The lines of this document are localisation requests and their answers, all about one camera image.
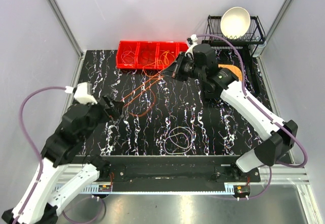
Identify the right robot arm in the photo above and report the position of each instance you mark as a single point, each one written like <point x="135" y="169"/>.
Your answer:
<point x="221" y="83"/>

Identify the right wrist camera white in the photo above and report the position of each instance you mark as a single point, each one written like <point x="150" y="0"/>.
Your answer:
<point x="192" y="41"/>

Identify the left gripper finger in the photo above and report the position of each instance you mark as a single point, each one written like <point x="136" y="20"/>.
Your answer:
<point x="112" y="105"/>
<point x="112" y="114"/>

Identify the black tray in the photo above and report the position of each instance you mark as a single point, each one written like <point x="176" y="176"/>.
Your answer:
<point x="226" y="55"/>

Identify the grey slotted cable duct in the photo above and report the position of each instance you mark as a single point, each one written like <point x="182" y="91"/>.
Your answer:
<point x="166" y="186"/>

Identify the white bowl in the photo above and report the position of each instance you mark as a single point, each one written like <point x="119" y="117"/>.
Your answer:
<point x="235" y="22"/>

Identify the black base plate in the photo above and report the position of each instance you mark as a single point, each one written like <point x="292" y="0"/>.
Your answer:
<point x="216" y="167"/>

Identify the red bin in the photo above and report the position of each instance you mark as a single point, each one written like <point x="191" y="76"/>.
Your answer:
<point x="181" y="47"/>
<point x="126" y="57"/>
<point x="147" y="55"/>
<point x="166" y="54"/>

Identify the white cup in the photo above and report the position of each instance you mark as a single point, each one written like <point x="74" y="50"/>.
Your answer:
<point x="258" y="49"/>

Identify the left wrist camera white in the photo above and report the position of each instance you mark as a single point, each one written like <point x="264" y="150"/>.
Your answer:
<point x="82" y="93"/>

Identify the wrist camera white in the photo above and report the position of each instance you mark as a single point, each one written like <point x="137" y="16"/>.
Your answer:
<point x="82" y="93"/>
<point x="192" y="41"/>

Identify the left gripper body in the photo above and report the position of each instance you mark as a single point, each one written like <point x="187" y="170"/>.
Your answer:
<point x="97" y="114"/>

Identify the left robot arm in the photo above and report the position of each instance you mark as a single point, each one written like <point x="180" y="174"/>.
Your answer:
<point x="40" y="203"/>

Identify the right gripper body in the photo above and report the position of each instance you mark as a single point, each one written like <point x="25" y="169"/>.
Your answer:
<point x="187" y="68"/>

